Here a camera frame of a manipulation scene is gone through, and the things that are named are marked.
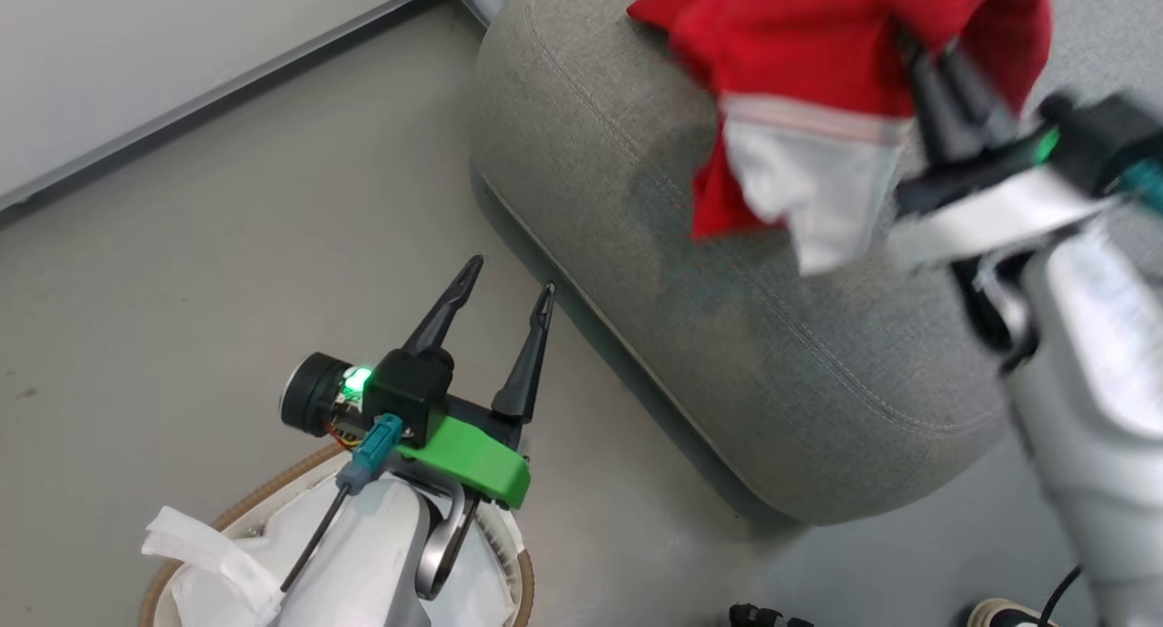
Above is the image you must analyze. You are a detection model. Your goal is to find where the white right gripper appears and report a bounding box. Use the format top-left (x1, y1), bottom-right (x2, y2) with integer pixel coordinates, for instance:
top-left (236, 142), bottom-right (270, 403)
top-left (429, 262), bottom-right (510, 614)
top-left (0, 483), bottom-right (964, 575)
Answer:
top-left (886, 27), bottom-right (1123, 275)

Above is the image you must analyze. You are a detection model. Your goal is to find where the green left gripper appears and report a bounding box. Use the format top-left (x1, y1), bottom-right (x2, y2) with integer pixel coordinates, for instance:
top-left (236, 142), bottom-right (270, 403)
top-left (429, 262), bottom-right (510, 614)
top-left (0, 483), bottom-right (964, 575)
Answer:
top-left (280, 254), bottom-right (557, 511)

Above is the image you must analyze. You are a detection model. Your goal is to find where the red shirt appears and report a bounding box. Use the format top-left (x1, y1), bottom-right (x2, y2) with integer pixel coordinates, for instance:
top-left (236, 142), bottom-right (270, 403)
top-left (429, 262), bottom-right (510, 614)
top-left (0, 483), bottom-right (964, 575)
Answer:
top-left (627, 0), bottom-right (1053, 276)

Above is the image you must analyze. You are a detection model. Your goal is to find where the grey fabric sofa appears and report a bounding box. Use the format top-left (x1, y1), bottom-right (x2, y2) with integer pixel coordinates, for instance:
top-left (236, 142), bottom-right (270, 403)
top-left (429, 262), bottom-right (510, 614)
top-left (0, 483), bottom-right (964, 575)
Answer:
top-left (468, 0), bottom-right (1163, 526)

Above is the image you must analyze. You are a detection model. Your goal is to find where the white cloth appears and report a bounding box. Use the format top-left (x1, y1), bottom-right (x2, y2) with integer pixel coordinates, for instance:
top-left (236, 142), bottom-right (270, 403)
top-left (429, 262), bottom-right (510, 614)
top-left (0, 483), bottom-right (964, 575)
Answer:
top-left (141, 473), bottom-right (524, 627)

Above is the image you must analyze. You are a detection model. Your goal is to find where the white basket with brown rim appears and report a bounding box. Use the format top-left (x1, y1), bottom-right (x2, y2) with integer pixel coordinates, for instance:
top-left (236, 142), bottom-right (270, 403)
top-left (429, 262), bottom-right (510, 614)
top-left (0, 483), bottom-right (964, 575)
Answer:
top-left (138, 441), bottom-right (535, 627)

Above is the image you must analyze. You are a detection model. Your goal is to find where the black shoe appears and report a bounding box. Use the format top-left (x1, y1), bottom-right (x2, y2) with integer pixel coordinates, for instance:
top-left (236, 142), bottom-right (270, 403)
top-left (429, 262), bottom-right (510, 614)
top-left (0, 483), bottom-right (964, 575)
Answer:
top-left (727, 602), bottom-right (815, 627)

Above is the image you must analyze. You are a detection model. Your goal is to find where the beige shoe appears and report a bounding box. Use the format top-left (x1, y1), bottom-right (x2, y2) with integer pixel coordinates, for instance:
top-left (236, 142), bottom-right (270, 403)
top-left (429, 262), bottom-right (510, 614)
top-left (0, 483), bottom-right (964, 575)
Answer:
top-left (967, 598), bottom-right (1060, 627)

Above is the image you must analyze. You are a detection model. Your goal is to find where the black left cable, teal plug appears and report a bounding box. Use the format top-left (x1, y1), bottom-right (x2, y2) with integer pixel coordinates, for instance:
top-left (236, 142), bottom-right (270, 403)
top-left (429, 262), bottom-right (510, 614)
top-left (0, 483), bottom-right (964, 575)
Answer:
top-left (279, 414), bottom-right (405, 594)

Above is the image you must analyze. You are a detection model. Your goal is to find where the black cable, teal plug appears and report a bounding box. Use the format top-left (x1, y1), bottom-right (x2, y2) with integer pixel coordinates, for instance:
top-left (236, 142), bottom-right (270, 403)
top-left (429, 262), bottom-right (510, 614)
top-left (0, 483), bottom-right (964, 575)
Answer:
top-left (1120, 158), bottom-right (1163, 217)
top-left (279, 414), bottom-right (405, 594)

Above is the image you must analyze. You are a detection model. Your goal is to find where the black right cable, teal plug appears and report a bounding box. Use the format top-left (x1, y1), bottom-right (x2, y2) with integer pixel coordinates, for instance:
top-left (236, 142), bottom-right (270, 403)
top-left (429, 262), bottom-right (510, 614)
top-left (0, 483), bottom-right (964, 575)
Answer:
top-left (1120, 158), bottom-right (1163, 217)

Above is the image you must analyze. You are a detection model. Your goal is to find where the grey partition base rail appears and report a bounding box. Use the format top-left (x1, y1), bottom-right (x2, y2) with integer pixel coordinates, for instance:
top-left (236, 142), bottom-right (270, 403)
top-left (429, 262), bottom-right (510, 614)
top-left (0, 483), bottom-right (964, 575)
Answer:
top-left (0, 0), bottom-right (452, 214)

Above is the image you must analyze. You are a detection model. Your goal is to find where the thin black floor cable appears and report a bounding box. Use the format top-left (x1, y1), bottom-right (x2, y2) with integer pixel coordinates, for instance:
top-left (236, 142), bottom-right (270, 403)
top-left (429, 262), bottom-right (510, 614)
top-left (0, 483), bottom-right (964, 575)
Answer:
top-left (1036, 567), bottom-right (1084, 627)

